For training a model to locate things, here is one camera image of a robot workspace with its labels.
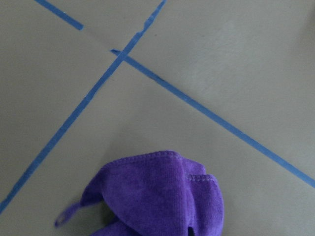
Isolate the purple cloth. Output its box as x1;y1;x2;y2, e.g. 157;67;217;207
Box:
55;150;224;236

